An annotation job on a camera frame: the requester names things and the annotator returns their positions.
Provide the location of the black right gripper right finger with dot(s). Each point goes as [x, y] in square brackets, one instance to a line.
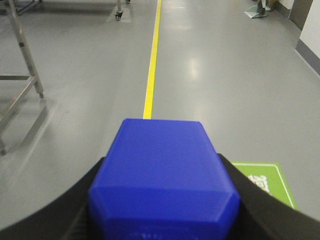
[263, 217]

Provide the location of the wheeled steel cart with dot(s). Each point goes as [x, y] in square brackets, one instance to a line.
[91, 7]

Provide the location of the green floor marker sign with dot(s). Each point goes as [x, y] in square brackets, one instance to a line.
[269, 177]

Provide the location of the blue plastic block part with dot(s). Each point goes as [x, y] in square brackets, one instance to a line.
[162, 180]

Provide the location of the grey floor stand base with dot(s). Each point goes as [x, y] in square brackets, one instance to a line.
[259, 10]

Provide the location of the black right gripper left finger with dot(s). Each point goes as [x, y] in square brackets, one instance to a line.
[65, 218]

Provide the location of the steel shelf rack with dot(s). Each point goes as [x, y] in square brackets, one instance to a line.
[32, 79]

